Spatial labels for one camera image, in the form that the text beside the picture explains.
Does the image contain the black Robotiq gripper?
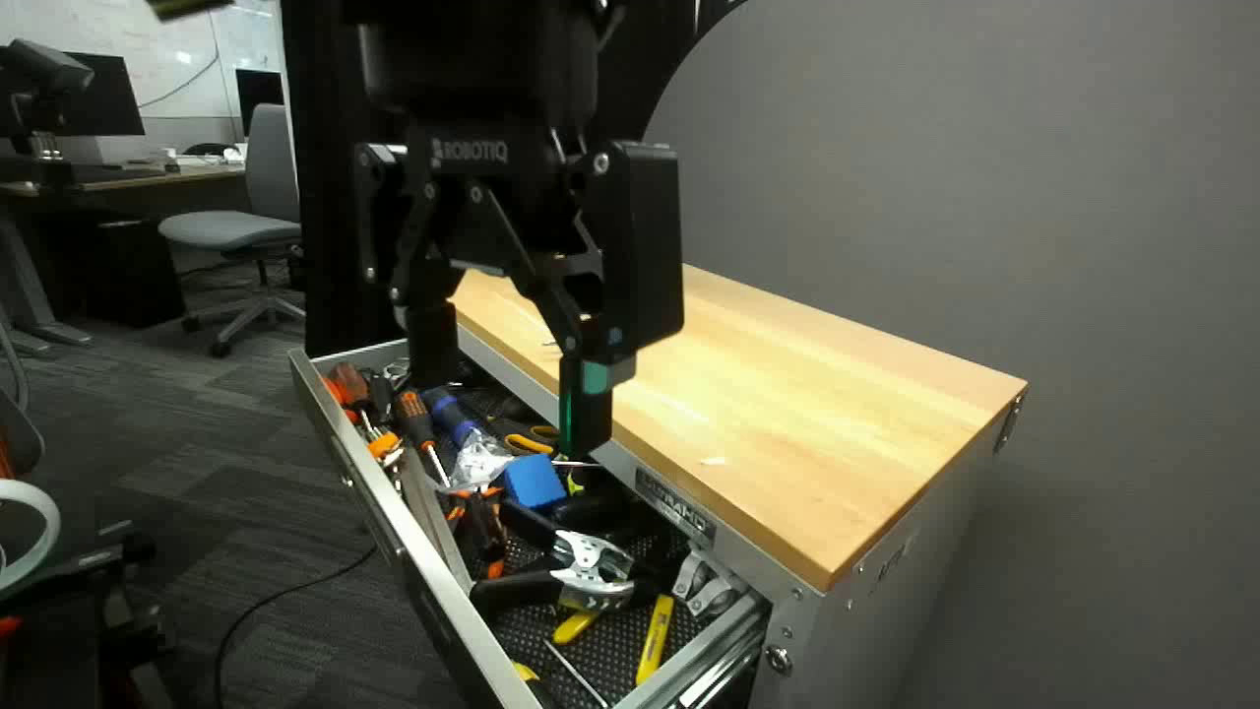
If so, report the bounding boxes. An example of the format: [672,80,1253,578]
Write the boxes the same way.
[387,120,645,456]

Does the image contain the blue and black screwdriver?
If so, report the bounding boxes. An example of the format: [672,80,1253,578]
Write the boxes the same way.
[422,382,484,456]

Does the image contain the orange and black screwdriver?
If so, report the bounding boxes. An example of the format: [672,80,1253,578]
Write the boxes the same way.
[389,387,455,492]

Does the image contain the red and black screwdriver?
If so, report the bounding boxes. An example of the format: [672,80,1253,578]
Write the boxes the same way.
[321,361,395,440]

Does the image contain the grey metal tool drawer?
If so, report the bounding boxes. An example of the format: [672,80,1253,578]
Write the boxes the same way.
[288,335,773,709]

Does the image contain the clear plastic bag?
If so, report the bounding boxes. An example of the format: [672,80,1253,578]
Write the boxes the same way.
[443,415,522,495]

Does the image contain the blue plastic block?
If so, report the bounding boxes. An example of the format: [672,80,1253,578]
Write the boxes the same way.
[498,453,569,516]

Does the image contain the small orange plastic piece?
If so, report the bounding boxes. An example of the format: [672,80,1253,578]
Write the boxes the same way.
[364,428,408,473]

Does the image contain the silver spring clamp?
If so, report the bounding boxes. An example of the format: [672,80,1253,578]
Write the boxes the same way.
[468,524,640,615]

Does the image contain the black curtain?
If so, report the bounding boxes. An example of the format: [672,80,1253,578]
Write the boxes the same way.
[275,0,745,361]

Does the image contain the short yellow tool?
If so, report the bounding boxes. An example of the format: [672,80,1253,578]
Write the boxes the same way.
[548,603,611,651]

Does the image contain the grey cabinet with wooden top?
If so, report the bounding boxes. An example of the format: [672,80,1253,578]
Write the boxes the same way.
[443,259,1030,709]

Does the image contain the grey office chair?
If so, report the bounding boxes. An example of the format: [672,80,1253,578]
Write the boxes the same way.
[153,100,309,361]

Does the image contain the long yellow tool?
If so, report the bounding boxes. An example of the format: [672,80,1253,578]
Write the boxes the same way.
[633,591,681,689]

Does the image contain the black computer monitor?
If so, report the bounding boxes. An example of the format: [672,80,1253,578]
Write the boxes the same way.
[56,46,148,137]
[232,68,288,137]

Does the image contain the black under-desk cabinet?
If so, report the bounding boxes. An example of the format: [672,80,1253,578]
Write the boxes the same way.
[76,214,189,330]

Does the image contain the wooden office desk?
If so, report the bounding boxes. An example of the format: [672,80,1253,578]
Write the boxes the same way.
[0,154,250,222]

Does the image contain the white curved tube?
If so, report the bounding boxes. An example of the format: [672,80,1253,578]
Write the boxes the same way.
[0,477,66,600]

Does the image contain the yellow handled pliers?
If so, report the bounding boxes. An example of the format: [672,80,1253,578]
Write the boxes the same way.
[498,420,590,466]

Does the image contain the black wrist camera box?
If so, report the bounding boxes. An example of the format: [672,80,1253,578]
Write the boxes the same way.
[582,135,689,355]

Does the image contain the orange handled pliers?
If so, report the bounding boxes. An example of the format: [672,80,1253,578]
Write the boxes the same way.
[443,486,521,582]

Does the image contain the black floor cable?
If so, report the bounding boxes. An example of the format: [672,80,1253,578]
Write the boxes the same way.
[210,541,387,709]

